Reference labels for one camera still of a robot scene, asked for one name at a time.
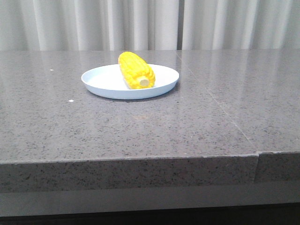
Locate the light blue round plate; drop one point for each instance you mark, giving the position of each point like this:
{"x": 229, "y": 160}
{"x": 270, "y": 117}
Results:
{"x": 107, "y": 81}

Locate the yellow corn cob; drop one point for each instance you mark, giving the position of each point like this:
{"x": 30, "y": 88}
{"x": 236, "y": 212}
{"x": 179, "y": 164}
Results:
{"x": 137, "y": 73}

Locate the white pleated curtain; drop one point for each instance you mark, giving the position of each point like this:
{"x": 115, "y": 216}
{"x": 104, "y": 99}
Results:
{"x": 42, "y": 25}

